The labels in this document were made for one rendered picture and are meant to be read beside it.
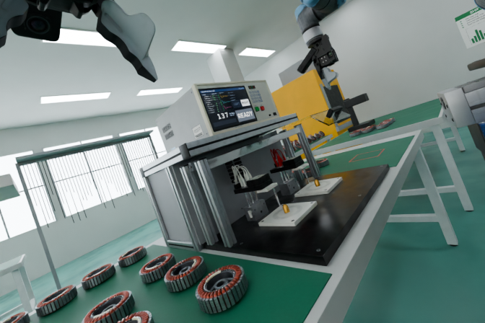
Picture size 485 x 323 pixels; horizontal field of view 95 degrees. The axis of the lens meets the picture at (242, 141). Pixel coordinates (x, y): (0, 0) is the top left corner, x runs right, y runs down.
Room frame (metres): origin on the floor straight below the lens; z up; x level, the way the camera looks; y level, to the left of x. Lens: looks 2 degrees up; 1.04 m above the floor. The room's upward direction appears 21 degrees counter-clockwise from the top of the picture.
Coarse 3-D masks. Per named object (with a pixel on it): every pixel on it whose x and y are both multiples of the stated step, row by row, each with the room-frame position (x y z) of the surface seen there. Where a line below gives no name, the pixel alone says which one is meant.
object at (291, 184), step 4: (288, 180) 1.03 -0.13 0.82; (292, 180) 1.03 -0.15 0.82; (296, 180) 1.05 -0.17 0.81; (280, 184) 1.02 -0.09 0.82; (284, 184) 1.00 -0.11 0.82; (288, 184) 1.00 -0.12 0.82; (292, 184) 1.02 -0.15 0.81; (296, 184) 1.04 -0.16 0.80; (280, 188) 1.03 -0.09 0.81; (284, 188) 1.01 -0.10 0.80; (288, 188) 0.99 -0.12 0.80; (292, 188) 1.01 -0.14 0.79; (296, 188) 1.03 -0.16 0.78; (284, 192) 1.01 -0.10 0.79; (288, 192) 1.00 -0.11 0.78; (292, 192) 1.01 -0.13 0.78
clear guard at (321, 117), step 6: (318, 114) 0.87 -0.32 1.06; (324, 114) 0.89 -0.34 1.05; (342, 114) 0.94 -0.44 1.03; (348, 114) 0.96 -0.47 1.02; (300, 120) 0.88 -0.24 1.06; (318, 120) 0.82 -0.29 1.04; (324, 120) 0.82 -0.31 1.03; (330, 120) 0.83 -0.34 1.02; (336, 120) 0.85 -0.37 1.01; (288, 126) 1.09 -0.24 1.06; (270, 132) 0.98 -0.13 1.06
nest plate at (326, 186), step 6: (324, 180) 0.97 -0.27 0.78; (330, 180) 0.94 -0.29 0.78; (336, 180) 0.91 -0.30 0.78; (306, 186) 0.99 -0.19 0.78; (312, 186) 0.96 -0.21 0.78; (318, 186) 0.92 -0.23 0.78; (324, 186) 0.89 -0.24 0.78; (330, 186) 0.87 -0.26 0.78; (300, 192) 0.94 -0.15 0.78; (306, 192) 0.91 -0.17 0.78; (312, 192) 0.88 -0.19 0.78; (318, 192) 0.85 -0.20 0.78; (324, 192) 0.84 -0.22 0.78
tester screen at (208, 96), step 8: (232, 88) 0.93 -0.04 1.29; (240, 88) 0.96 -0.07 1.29; (208, 96) 0.83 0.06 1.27; (216, 96) 0.85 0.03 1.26; (224, 96) 0.88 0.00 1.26; (232, 96) 0.92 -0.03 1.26; (240, 96) 0.95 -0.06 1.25; (208, 104) 0.82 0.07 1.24; (216, 104) 0.84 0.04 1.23; (224, 104) 0.87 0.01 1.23; (208, 112) 0.81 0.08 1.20; (216, 112) 0.83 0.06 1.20; (232, 112) 0.89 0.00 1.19; (216, 120) 0.82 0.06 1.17; (248, 120) 0.94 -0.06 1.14; (216, 128) 0.81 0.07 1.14
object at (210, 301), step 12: (216, 276) 0.52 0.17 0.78; (228, 276) 0.52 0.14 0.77; (240, 276) 0.48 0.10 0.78; (204, 288) 0.48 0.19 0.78; (216, 288) 0.48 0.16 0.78; (228, 288) 0.45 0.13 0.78; (240, 288) 0.46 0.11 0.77; (204, 300) 0.45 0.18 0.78; (216, 300) 0.44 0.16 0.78; (228, 300) 0.44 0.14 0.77; (204, 312) 0.46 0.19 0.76; (216, 312) 0.44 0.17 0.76
